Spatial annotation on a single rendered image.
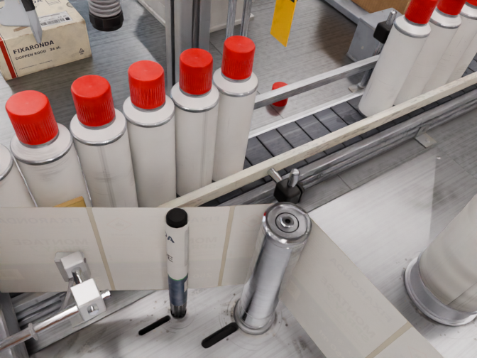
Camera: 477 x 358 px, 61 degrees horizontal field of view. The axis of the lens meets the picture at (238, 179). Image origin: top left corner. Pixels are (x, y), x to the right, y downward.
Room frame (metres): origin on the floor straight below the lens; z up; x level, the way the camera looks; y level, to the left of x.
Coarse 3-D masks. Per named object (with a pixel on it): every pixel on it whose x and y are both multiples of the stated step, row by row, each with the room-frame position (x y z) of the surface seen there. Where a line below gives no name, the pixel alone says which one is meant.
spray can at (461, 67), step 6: (474, 36) 0.67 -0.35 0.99; (474, 42) 0.67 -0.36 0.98; (468, 48) 0.67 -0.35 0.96; (474, 48) 0.67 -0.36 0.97; (468, 54) 0.67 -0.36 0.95; (474, 54) 0.67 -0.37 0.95; (462, 60) 0.67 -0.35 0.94; (468, 60) 0.67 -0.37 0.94; (456, 66) 0.67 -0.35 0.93; (462, 66) 0.67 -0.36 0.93; (456, 72) 0.67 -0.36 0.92; (462, 72) 0.67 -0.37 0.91; (450, 78) 0.67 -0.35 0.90; (456, 78) 0.67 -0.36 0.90
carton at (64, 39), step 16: (48, 0) 0.70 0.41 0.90; (64, 0) 0.70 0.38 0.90; (48, 16) 0.64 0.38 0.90; (64, 16) 0.65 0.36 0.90; (80, 16) 0.66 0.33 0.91; (0, 32) 0.57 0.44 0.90; (16, 32) 0.58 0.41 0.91; (32, 32) 0.59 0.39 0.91; (48, 32) 0.60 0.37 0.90; (64, 32) 0.62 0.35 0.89; (80, 32) 0.64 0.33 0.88; (0, 48) 0.55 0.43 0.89; (16, 48) 0.56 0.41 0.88; (32, 48) 0.58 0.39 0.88; (48, 48) 0.60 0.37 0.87; (64, 48) 0.62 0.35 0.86; (80, 48) 0.64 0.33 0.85; (0, 64) 0.54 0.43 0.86; (16, 64) 0.56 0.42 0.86; (32, 64) 0.57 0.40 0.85; (48, 64) 0.59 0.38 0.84
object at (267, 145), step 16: (448, 96) 0.64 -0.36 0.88; (320, 112) 0.54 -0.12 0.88; (336, 112) 0.54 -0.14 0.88; (352, 112) 0.55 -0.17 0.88; (416, 112) 0.58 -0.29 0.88; (288, 128) 0.49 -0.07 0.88; (304, 128) 0.49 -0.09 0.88; (320, 128) 0.50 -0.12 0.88; (336, 128) 0.50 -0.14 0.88; (384, 128) 0.52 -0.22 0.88; (256, 144) 0.44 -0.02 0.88; (272, 144) 0.44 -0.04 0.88; (288, 144) 0.45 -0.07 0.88; (352, 144) 0.49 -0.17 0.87; (256, 160) 0.41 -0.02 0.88; (304, 160) 0.42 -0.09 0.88; (240, 192) 0.34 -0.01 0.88
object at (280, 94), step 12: (360, 60) 0.58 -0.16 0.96; (372, 60) 0.58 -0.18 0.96; (324, 72) 0.53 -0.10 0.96; (336, 72) 0.53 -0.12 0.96; (348, 72) 0.55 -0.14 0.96; (300, 84) 0.49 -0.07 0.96; (312, 84) 0.50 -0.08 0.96; (324, 84) 0.52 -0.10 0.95; (264, 96) 0.45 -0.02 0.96; (276, 96) 0.46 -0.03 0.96; (288, 96) 0.47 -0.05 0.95
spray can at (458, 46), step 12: (468, 0) 0.64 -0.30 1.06; (468, 12) 0.62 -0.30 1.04; (468, 24) 0.62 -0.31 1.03; (456, 36) 0.62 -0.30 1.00; (468, 36) 0.62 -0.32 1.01; (456, 48) 0.62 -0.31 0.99; (444, 60) 0.62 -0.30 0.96; (456, 60) 0.62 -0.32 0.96; (444, 72) 0.62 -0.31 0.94; (432, 84) 0.62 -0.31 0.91; (444, 84) 0.63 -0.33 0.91
